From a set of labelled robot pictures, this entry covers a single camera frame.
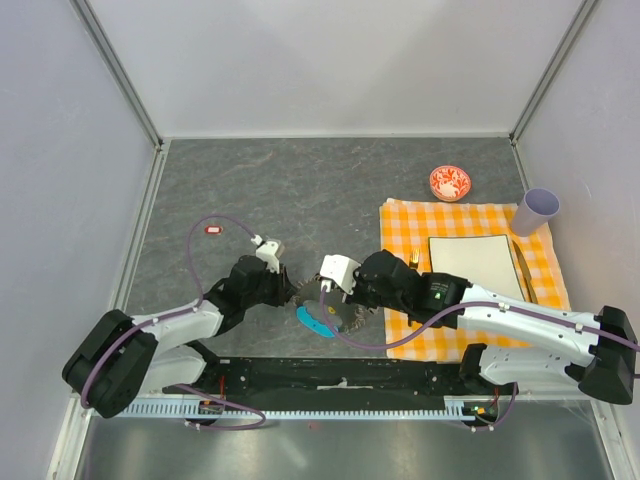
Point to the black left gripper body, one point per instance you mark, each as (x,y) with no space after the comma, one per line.
(272,288)

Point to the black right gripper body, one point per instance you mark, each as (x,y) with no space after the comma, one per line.
(364,294)

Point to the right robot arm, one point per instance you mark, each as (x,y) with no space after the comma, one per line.
(596,352)

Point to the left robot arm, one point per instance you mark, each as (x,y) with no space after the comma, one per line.
(124,356)

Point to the gold fork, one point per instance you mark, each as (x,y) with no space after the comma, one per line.
(414,259)

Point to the orange checkered cloth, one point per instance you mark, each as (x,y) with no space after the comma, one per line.
(408,225)

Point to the red key tag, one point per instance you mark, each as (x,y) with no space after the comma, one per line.
(213,230)

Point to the white square plate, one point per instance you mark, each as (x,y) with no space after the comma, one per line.
(483,260)

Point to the red patterned bowl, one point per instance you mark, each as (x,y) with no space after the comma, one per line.
(449,183)

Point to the gold knife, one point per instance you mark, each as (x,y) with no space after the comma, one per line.
(526,273)

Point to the lilac plastic cup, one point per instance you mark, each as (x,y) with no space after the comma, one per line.
(537,207)

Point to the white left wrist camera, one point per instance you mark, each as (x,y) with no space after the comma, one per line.
(269,251)

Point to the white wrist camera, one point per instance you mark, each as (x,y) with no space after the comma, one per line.
(269,251)
(337,272)

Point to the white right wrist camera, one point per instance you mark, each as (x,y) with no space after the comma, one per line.
(337,272)

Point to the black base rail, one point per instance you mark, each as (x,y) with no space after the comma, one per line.
(349,384)

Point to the light blue cable duct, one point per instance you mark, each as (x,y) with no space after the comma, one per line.
(182,407)

